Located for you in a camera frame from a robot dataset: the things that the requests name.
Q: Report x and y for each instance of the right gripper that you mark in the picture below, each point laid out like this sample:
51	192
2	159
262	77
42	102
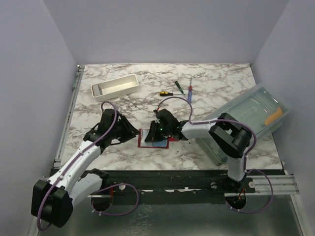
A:
151	135

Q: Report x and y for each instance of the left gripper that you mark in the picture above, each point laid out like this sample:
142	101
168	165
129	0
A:
130	131

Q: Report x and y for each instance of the red card holder wallet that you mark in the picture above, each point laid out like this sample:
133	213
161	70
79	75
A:
160	144

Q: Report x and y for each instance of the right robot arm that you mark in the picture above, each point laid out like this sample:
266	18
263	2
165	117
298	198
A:
234	138

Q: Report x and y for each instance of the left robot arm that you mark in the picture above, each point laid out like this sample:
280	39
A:
53	199

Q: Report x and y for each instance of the yellow black screwdriver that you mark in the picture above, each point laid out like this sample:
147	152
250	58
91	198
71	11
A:
165	94

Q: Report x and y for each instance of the white rectangular tray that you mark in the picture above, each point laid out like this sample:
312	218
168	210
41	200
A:
115	88

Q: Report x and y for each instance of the blue red screwdriver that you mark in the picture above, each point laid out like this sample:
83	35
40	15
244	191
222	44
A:
190	92

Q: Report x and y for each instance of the green black screwdriver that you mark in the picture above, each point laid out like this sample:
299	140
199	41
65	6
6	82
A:
179	87

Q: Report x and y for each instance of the clear plastic storage box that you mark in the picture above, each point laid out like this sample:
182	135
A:
252	108

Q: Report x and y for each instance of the orange item in box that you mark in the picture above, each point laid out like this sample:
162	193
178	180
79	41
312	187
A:
274	116

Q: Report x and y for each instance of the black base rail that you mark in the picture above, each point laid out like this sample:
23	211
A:
183	187

